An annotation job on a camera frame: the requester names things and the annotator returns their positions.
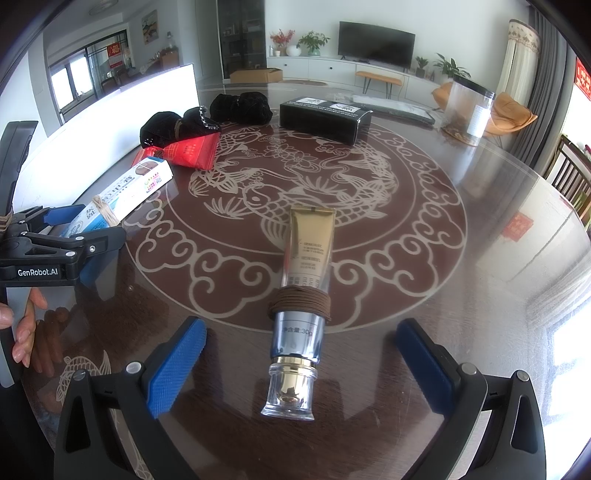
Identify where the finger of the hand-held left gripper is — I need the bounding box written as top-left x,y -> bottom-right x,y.
9,205 -> 87,234
11,226 -> 127,271

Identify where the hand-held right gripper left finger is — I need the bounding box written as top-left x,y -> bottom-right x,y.
54,316 -> 207,480

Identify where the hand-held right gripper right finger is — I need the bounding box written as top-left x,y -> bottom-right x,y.
394,318 -> 555,480

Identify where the blue and white carton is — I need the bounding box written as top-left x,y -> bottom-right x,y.
65,156 -> 175,239

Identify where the black studded velvet scrunchie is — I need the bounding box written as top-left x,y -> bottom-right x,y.
140,111 -> 184,149

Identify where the large red packet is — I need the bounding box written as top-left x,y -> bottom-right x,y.
163,134 -> 221,170

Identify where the brown elastic hair tie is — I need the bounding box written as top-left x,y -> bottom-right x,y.
267,285 -> 333,322

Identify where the black pearl chain scrunchie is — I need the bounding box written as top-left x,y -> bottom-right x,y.
177,106 -> 221,140

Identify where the gold silver cosmetic tube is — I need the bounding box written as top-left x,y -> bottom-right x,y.
260,205 -> 337,422

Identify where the glass-topped patterned desktop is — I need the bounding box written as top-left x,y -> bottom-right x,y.
0,82 -> 591,480

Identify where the person's left hand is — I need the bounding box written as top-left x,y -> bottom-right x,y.
0,288 -> 48,366

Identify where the plain black velvet scrunchie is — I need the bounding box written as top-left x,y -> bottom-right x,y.
209,91 -> 274,125

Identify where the cardboard box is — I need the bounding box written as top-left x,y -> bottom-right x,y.
230,68 -> 284,85

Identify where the dark wooden slatted chair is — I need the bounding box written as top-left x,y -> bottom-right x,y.
545,134 -> 591,214

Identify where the dark glass display cabinet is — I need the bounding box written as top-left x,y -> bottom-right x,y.
217,0 -> 268,82

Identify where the black labelled box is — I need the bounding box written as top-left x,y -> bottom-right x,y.
279,96 -> 373,147

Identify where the clear jar with black lid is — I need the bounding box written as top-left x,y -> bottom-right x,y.
440,76 -> 496,148

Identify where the orange lounge chair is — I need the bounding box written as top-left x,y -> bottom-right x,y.
485,92 -> 539,138
431,82 -> 456,112

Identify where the white television cabinet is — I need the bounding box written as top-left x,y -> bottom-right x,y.
268,55 -> 445,100

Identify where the green potted plant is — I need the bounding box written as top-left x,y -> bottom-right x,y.
297,31 -> 331,57

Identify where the wooden bench with metal legs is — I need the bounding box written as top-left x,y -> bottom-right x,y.
355,70 -> 404,99

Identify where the large leafy potted plant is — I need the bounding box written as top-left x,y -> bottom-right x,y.
431,53 -> 472,82

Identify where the grey curtain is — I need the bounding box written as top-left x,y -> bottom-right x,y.
525,0 -> 579,172

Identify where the cream covered standing air conditioner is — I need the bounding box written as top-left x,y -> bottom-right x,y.
496,18 -> 541,100

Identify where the black television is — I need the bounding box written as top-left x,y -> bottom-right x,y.
338,21 -> 415,70

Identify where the framed wall painting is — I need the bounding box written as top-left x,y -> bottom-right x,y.
141,10 -> 159,45

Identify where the red wall decoration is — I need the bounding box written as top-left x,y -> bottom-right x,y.
574,58 -> 591,100

